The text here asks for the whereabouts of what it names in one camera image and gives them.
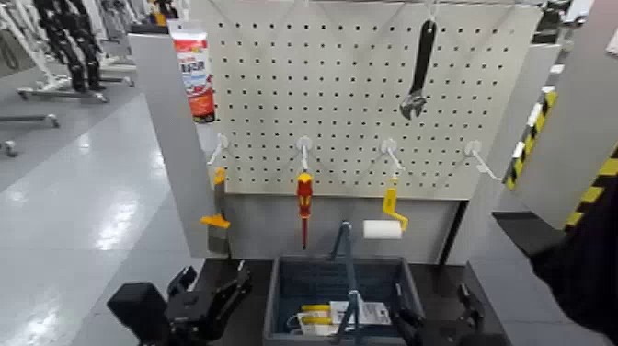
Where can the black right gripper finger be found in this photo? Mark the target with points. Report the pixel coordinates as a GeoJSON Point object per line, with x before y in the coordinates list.
{"type": "Point", "coordinates": [470, 306]}
{"type": "Point", "coordinates": [409, 326]}

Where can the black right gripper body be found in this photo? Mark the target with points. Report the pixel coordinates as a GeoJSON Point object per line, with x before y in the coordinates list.
{"type": "Point", "coordinates": [444, 335]}

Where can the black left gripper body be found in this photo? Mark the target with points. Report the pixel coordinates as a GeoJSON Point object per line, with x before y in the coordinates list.
{"type": "Point", "coordinates": [193, 314]}

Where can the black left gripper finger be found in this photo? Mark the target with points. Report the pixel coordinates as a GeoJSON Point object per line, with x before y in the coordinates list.
{"type": "Point", "coordinates": [232, 290]}
{"type": "Point", "coordinates": [182, 281]}

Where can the blue grey plastic crate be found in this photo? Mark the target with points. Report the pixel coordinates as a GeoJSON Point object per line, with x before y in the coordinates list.
{"type": "Point", "coordinates": [289, 290]}

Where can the grey backing panel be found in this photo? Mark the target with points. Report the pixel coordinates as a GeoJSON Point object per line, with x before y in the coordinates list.
{"type": "Point", "coordinates": [270, 227]}

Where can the grey panel with hazard stripe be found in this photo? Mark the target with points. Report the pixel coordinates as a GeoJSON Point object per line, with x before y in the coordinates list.
{"type": "Point", "coordinates": [574, 96]}
{"type": "Point", "coordinates": [487, 203]}

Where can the black blurred foreground object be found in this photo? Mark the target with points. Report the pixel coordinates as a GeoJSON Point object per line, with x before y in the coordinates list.
{"type": "Point", "coordinates": [584, 280]}

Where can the red yellow screwdriver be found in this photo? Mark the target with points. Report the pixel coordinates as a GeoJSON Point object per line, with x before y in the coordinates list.
{"type": "Point", "coordinates": [304, 193]}

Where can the grey partition panel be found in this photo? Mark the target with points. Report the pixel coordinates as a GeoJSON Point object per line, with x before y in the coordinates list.
{"type": "Point", "coordinates": [169, 145]}

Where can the white pegboard hook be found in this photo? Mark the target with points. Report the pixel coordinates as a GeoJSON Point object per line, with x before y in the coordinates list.
{"type": "Point", "coordinates": [219, 144]}
{"type": "Point", "coordinates": [431, 9]}
{"type": "Point", "coordinates": [389, 146]}
{"type": "Point", "coordinates": [304, 145]}
{"type": "Point", "coordinates": [474, 149]}

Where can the red white sealant tube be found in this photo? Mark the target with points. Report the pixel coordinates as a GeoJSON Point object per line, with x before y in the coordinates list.
{"type": "Point", "coordinates": [195, 72]}

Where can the white perforated pegboard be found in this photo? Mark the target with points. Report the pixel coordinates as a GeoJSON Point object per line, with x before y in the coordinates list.
{"type": "Point", "coordinates": [338, 96]}

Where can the grey stand leg with caster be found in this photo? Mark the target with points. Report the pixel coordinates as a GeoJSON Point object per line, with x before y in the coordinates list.
{"type": "Point", "coordinates": [34, 118]}

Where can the black adjustable wrench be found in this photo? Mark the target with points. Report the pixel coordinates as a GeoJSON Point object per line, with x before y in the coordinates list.
{"type": "Point", "coordinates": [425, 53]}

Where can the black humanoid robot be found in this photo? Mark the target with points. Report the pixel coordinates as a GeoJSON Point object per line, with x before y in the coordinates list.
{"type": "Point", "coordinates": [72, 38]}

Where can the white wheeled stand frame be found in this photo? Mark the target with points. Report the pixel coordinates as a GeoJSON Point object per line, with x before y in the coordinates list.
{"type": "Point", "coordinates": [34, 53]}

